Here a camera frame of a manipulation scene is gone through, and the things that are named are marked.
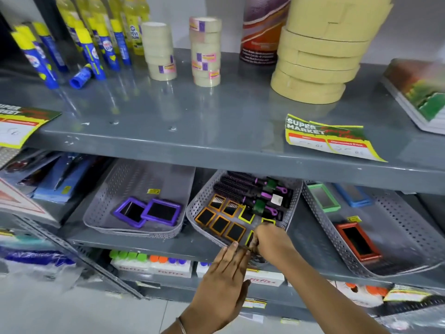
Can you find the person's right hand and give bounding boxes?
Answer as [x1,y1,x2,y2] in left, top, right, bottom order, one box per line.
[250,224,297,264]

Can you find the person's left hand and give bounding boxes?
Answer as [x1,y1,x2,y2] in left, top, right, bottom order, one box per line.
[188,241,252,334]

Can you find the person's left forearm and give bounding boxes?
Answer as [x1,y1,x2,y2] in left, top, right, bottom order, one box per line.
[162,318,188,334]

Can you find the person's right forearm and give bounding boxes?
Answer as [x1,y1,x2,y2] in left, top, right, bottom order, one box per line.
[278,247,388,334]

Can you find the small orange framed mirror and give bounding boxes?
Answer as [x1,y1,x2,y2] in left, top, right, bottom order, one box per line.
[195,208,217,226]
[210,215,231,235]
[208,194,227,211]
[222,200,240,218]
[225,222,247,243]

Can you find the white box with red print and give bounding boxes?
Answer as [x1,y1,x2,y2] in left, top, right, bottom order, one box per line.
[196,261,286,287]

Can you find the black purple hair brush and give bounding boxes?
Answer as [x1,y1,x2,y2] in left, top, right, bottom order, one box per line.
[228,171,279,187]
[221,177,289,196]
[213,183,293,209]
[243,198,284,221]

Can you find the grey metal shelf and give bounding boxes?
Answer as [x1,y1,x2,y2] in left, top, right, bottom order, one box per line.
[115,271,445,325]
[0,48,445,196]
[0,153,445,291]

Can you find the grey perforated plastic basket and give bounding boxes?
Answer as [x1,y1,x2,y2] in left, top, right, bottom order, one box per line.
[186,169,304,268]
[83,158,196,239]
[302,181,445,279]

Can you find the green framed mirror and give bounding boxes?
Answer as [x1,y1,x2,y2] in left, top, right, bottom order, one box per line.
[308,183,341,212]

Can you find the white box of colourful bottles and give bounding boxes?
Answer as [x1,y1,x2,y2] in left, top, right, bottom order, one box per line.
[109,250,193,279]

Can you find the purple framed mirror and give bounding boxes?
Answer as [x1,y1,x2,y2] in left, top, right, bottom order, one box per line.
[113,197,148,229]
[141,199,182,226]

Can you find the red framed mirror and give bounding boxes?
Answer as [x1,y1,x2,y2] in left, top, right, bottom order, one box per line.
[334,222,382,263]

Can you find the blue framed mirror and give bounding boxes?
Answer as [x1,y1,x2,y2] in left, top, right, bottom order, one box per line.
[333,183,373,208]

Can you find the white box of orange bottles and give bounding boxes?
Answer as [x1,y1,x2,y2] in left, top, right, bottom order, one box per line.
[334,280,390,308]

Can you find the green yellow price card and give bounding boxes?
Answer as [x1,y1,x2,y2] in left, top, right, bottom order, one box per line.
[0,103,62,150]
[285,113,388,163]

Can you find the slotted grey metal upright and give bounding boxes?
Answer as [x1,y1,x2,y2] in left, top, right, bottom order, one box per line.
[14,215,145,299]

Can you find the stack of beige masking tapes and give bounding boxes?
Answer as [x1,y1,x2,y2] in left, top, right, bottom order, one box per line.
[270,0,394,105]

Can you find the blue blister packs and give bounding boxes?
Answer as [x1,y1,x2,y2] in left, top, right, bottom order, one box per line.
[33,154,94,204]

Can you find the stacks of clear tape rolls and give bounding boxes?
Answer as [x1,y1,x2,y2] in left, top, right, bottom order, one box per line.
[141,16,223,88]

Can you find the plastic wrapped blue items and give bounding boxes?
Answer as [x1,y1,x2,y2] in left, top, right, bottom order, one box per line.
[0,236,84,286]

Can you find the brown red spray can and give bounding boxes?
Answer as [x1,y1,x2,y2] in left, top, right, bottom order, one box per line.
[239,0,292,65]

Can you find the stack of colourful notebooks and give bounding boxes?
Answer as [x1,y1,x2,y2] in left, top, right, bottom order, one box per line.
[381,58,445,135]

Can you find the packed scissors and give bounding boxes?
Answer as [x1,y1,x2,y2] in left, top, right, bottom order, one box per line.
[0,149,61,186]

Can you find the red white triangular sign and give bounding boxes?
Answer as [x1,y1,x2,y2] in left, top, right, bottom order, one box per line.
[0,177,56,223]

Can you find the row of yellow glue bottles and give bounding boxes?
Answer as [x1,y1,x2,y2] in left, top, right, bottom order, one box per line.
[56,0,151,56]

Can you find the row of blue glue tubes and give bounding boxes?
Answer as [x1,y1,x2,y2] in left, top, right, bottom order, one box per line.
[10,19,133,90]

